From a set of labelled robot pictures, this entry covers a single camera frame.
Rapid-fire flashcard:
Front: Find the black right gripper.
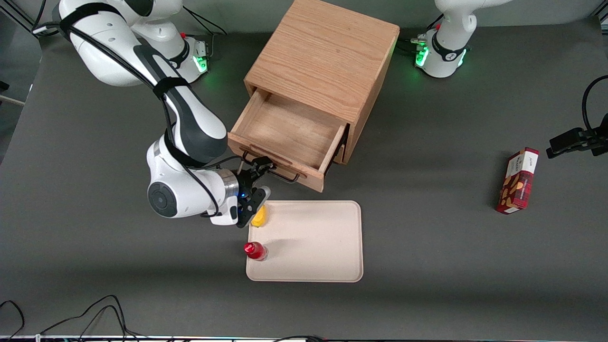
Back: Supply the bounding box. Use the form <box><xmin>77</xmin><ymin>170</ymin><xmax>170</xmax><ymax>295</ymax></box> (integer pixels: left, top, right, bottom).
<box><xmin>236</xmin><ymin>156</ymin><xmax>276</xmax><ymax>203</ymax></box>

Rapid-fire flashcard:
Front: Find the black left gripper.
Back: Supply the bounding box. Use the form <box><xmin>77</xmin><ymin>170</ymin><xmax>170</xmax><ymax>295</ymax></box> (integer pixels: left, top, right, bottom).
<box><xmin>546</xmin><ymin>113</ymin><xmax>608</xmax><ymax>159</ymax></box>

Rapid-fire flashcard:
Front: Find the black metal drawer handle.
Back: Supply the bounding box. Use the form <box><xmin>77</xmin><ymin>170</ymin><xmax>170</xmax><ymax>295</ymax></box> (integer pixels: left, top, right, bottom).
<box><xmin>240</xmin><ymin>151</ymin><xmax>301</xmax><ymax>184</ymax></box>

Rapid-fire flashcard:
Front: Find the wooden drawer with box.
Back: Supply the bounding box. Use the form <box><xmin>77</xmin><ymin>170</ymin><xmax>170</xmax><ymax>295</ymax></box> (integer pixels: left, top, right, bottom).
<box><xmin>228</xmin><ymin>88</ymin><xmax>350</xmax><ymax>193</ymax></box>

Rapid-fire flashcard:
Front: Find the wooden drawer cabinet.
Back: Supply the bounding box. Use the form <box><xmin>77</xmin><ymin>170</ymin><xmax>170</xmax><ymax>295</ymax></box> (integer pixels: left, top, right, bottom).
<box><xmin>244</xmin><ymin>0</ymin><xmax>400</xmax><ymax>165</ymax></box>

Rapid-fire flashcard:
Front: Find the yellow squeeze bottle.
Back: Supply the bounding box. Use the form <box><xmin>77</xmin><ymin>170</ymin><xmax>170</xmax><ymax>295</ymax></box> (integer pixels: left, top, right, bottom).
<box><xmin>251</xmin><ymin>205</ymin><xmax>270</xmax><ymax>228</ymax></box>

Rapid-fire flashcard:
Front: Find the red cracker box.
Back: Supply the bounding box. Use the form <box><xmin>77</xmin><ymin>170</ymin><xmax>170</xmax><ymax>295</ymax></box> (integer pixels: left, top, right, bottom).
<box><xmin>495</xmin><ymin>147</ymin><xmax>541</xmax><ymax>215</ymax></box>

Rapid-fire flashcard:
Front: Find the red capped bottle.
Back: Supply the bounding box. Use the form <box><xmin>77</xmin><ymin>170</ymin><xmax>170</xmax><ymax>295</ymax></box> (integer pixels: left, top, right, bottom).
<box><xmin>244</xmin><ymin>241</ymin><xmax>269</xmax><ymax>262</ymax></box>

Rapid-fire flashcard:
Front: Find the beige rectangular tray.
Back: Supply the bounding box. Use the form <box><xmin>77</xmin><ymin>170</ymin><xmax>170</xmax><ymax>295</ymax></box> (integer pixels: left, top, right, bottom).
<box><xmin>246</xmin><ymin>200</ymin><xmax>364</xmax><ymax>283</ymax></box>

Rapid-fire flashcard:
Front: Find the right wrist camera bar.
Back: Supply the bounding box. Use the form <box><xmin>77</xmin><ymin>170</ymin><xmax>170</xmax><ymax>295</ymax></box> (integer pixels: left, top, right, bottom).
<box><xmin>236</xmin><ymin>185</ymin><xmax>272</xmax><ymax>229</ymax></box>

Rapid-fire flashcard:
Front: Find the black looped gripper cable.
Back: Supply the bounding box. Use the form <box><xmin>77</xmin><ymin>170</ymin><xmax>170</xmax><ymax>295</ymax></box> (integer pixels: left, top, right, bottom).
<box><xmin>581</xmin><ymin>75</ymin><xmax>608</xmax><ymax>133</ymax></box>

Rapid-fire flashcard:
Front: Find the black right base cable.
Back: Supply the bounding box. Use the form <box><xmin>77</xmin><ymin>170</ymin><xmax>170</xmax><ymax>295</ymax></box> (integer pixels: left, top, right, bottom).
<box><xmin>182</xmin><ymin>7</ymin><xmax>228</xmax><ymax>38</ymax></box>

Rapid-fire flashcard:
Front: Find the black base cable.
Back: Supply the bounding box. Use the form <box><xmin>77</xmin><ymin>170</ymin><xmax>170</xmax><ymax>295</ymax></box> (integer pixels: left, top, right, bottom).
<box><xmin>182</xmin><ymin>7</ymin><xmax>228</xmax><ymax>38</ymax></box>
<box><xmin>398</xmin><ymin>13</ymin><xmax>445</xmax><ymax>54</ymax></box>

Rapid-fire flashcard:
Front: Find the black left base cable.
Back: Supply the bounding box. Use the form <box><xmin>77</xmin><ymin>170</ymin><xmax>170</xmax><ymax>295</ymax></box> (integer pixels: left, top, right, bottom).
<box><xmin>398</xmin><ymin>13</ymin><xmax>445</xmax><ymax>54</ymax></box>

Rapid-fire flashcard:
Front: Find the black long floor cable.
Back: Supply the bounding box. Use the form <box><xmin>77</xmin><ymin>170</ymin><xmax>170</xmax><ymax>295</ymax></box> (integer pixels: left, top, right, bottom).
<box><xmin>40</xmin><ymin>294</ymin><xmax>145</xmax><ymax>341</ymax></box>

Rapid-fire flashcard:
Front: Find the black looped floor cable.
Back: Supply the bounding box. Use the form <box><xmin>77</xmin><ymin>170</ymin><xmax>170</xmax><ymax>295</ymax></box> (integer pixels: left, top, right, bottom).
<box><xmin>0</xmin><ymin>300</ymin><xmax>25</xmax><ymax>341</ymax></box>

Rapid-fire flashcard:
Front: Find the aluminium frame rail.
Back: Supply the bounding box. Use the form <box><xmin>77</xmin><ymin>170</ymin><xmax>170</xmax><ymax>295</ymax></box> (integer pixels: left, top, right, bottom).
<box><xmin>0</xmin><ymin>0</ymin><xmax>36</xmax><ymax>30</ymax></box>

